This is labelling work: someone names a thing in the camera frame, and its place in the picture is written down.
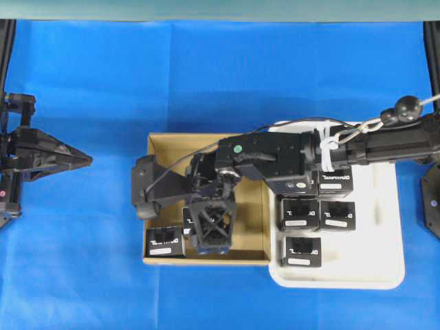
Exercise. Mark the black Dynamixel box top tray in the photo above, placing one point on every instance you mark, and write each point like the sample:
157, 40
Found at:
335, 184

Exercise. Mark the white plastic tray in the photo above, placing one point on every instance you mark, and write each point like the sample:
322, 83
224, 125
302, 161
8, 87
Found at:
370, 257

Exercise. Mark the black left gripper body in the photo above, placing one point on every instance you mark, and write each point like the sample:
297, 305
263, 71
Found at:
34, 154

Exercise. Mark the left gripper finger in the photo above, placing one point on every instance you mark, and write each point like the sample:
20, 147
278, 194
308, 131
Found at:
71, 165
73, 152

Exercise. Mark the teal backdrop panel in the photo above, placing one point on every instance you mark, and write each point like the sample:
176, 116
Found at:
246, 11

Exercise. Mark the black dynamixel box tray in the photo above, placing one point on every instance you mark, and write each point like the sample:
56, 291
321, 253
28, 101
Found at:
335, 184
301, 252

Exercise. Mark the black Dynamixel box bottom tray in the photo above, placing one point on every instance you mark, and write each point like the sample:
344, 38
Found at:
301, 252

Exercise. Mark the brown cardboard box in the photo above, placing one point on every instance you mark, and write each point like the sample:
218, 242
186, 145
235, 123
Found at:
251, 233

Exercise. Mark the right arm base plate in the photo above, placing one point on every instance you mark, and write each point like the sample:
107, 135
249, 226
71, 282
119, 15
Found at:
430, 197

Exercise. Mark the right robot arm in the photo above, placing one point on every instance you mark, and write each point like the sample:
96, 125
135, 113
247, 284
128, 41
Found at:
283, 160

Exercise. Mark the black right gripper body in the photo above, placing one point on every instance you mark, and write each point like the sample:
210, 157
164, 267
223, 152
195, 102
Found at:
212, 205

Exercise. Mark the black Dynamixel box in carton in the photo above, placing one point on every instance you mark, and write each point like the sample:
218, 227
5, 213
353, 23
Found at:
165, 242

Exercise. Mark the blue table cloth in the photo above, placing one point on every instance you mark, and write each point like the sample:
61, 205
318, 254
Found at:
74, 258

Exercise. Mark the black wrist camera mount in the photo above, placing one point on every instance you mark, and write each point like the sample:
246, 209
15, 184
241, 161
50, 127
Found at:
154, 187

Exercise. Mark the white zip tie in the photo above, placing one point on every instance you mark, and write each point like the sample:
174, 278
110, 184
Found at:
327, 144

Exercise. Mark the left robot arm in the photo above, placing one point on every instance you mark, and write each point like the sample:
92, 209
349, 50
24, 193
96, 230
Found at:
16, 112

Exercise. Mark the black table frame rail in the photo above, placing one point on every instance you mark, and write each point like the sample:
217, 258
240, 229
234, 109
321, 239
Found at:
431, 44

